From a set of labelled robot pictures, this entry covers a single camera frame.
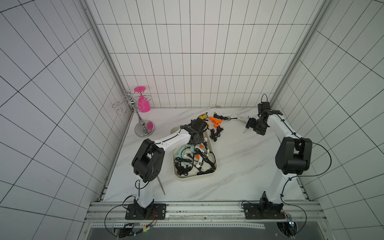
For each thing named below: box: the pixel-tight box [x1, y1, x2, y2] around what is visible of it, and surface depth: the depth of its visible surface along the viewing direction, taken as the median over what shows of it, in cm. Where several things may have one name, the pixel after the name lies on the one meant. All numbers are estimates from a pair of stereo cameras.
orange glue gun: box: [209, 116, 223, 128], surface depth 112 cm
